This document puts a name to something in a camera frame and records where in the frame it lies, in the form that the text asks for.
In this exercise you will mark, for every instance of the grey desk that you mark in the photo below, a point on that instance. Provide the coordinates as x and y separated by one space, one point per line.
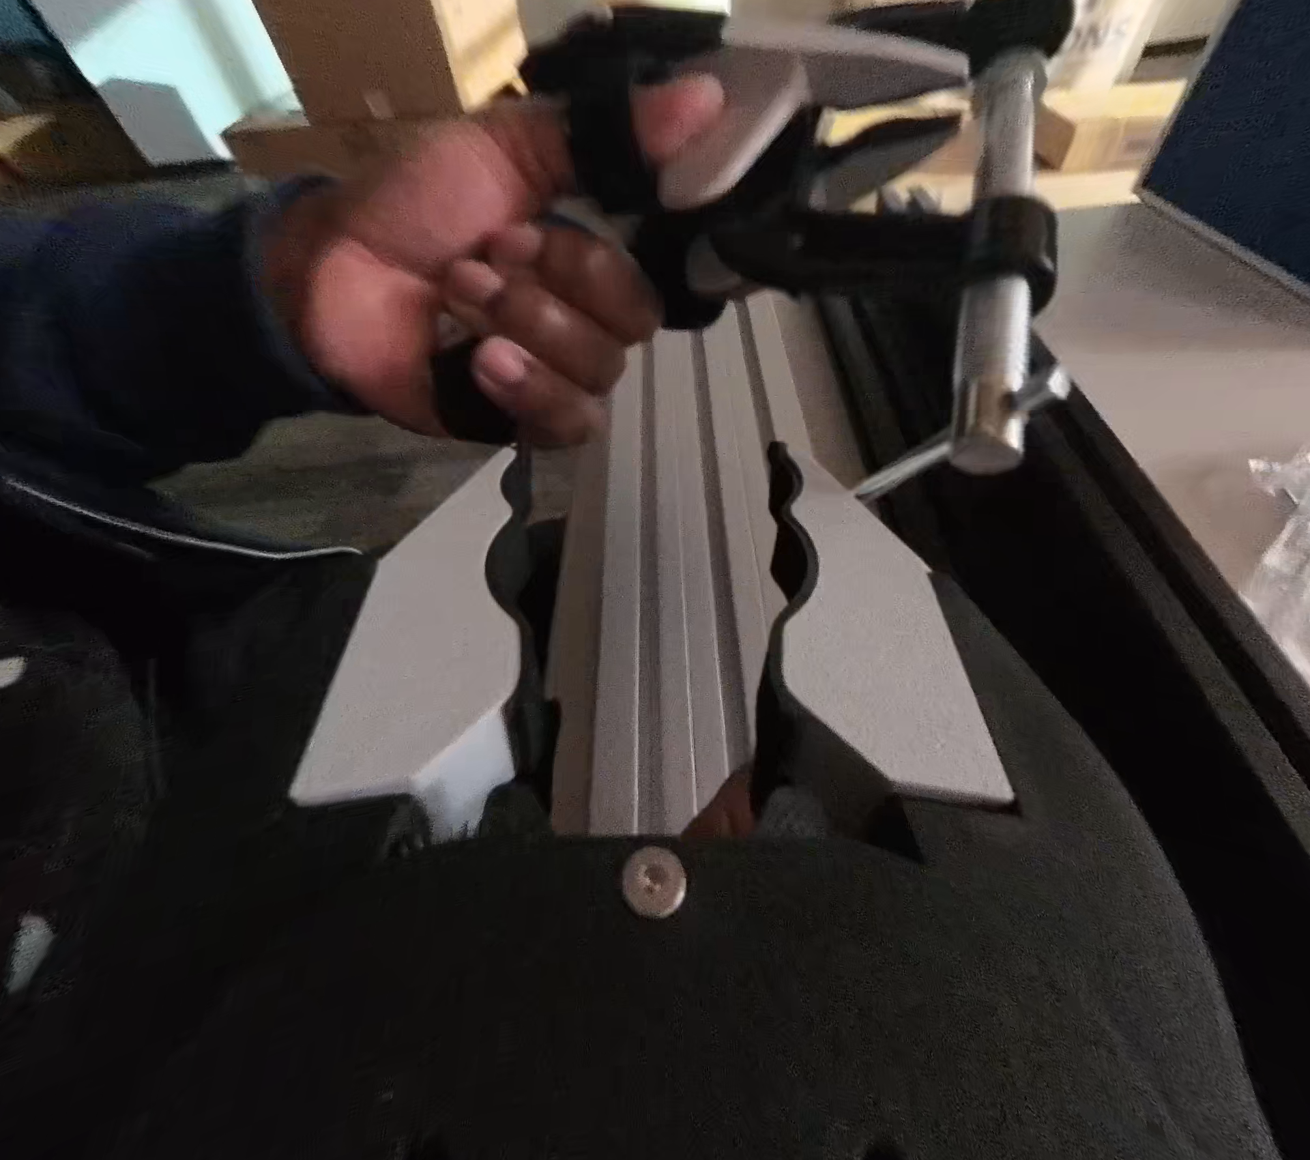
1146 383

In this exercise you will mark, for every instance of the grey aluminium extrusion beam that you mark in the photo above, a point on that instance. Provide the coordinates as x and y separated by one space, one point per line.
665 567

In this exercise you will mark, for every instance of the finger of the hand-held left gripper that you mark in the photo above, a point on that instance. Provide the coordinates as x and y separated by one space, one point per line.
778 70
891 136

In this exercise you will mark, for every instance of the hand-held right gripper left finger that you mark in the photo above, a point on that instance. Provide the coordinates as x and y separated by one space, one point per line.
430 668

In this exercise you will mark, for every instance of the pile of bagged black clamps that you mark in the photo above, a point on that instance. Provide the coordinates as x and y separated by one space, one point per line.
1280 525

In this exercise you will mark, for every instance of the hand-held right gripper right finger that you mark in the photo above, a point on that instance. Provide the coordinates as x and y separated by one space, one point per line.
880 668

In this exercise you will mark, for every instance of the small cardboard box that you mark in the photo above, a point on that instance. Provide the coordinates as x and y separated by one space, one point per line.
1106 126

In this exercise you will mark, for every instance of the black C-clamp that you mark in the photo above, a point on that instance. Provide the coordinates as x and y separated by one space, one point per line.
1009 260

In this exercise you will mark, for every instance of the dark blue cardboard box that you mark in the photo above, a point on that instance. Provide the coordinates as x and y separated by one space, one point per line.
1249 86

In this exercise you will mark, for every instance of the person's dark blue top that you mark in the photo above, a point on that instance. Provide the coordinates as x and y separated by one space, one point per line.
154 628

